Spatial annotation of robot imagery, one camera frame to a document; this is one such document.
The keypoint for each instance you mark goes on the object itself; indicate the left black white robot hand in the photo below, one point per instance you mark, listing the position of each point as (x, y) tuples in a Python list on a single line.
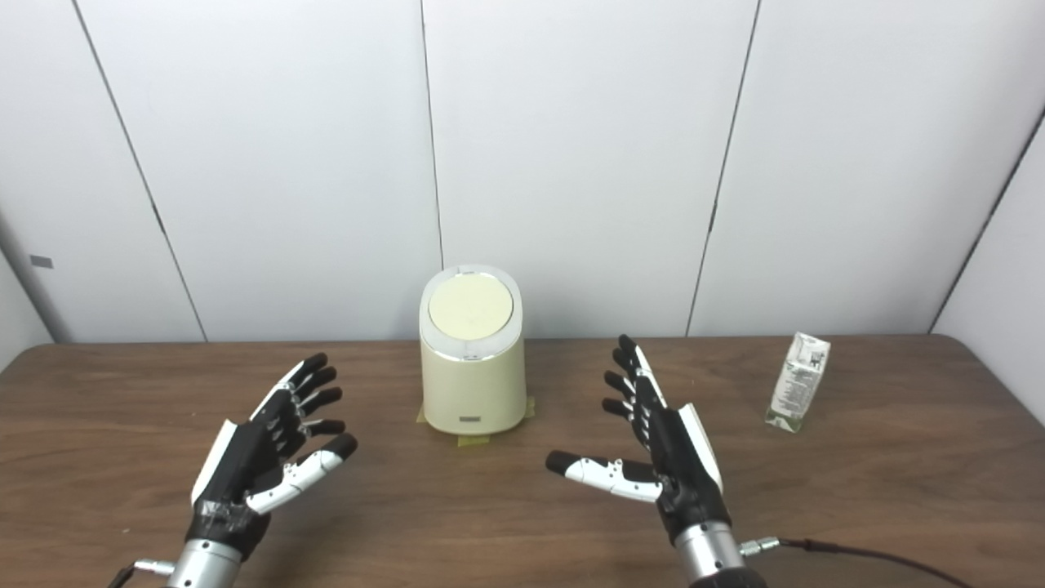
[(237, 474)]

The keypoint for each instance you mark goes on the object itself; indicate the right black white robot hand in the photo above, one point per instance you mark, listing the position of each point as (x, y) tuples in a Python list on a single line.
[(682, 465)]

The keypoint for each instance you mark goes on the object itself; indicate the white green milk carton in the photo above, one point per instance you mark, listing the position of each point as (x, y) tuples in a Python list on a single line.
[(798, 380)]

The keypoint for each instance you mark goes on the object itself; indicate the cream-colored round bin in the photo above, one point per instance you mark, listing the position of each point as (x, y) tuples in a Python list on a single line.
[(473, 388)]

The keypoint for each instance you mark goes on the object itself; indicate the cream round bin lid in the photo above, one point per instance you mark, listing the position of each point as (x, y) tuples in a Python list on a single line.
[(471, 306)]

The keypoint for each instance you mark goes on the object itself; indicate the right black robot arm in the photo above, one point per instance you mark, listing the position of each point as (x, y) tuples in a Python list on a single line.
[(714, 559)]

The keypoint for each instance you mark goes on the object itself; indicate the grey wall tag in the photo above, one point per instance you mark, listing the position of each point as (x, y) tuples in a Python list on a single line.
[(42, 262)]

